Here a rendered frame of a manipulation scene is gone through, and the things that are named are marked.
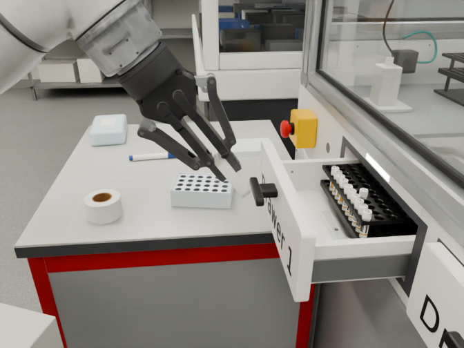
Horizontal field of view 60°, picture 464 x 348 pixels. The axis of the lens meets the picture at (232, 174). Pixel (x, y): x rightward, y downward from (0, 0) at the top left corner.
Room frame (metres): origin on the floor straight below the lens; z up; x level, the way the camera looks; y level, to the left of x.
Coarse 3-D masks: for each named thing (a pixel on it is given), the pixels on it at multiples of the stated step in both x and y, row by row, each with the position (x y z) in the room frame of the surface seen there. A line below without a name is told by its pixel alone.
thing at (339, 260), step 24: (288, 168) 0.64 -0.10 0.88; (312, 168) 0.65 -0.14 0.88; (312, 192) 0.64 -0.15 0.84; (312, 216) 0.56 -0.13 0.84; (336, 216) 0.56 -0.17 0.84; (336, 240) 0.42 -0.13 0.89; (360, 240) 0.42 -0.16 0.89; (384, 240) 0.42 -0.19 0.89; (408, 240) 0.42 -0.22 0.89; (336, 264) 0.40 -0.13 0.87; (360, 264) 0.41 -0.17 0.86; (384, 264) 0.41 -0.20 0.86; (408, 264) 0.41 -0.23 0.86
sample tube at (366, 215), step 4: (364, 212) 0.45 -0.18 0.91; (368, 212) 0.45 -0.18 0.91; (364, 216) 0.45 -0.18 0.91; (368, 216) 0.45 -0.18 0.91; (364, 220) 0.45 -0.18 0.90; (368, 220) 0.45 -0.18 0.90; (360, 228) 0.46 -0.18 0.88; (364, 228) 0.45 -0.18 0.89; (368, 228) 0.45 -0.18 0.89; (360, 232) 0.45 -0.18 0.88; (364, 232) 0.45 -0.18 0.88; (360, 236) 0.45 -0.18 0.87; (364, 236) 0.45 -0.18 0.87
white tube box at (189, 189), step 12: (180, 180) 0.77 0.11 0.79; (192, 180) 0.77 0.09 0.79; (204, 180) 0.76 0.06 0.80; (216, 180) 0.77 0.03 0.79; (180, 192) 0.71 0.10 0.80; (192, 192) 0.71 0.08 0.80; (204, 192) 0.71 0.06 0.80; (216, 192) 0.71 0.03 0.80; (228, 192) 0.71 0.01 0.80; (180, 204) 0.71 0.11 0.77; (192, 204) 0.71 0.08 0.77; (204, 204) 0.71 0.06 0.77; (216, 204) 0.71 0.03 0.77; (228, 204) 0.71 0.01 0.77
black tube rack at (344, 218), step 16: (352, 176) 0.58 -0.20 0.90; (368, 176) 0.59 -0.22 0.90; (368, 192) 0.54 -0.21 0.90; (384, 192) 0.54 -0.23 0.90; (336, 208) 0.54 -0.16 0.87; (368, 208) 0.49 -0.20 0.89; (384, 208) 0.49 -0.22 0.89; (400, 208) 0.48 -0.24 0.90; (384, 224) 0.48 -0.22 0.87; (400, 224) 0.48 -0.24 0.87; (416, 224) 0.48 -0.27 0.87
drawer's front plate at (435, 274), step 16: (432, 256) 0.35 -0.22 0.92; (448, 256) 0.34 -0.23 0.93; (416, 272) 0.37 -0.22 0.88; (432, 272) 0.34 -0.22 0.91; (448, 272) 0.32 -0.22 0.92; (416, 288) 0.36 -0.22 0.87; (432, 288) 0.34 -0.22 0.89; (448, 288) 0.31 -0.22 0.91; (416, 304) 0.35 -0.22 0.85; (448, 304) 0.31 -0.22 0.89; (416, 320) 0.35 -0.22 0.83; (432, 320) 0.32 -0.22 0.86; (448, 320) 0.30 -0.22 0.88; (432, 336) 0.31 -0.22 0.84
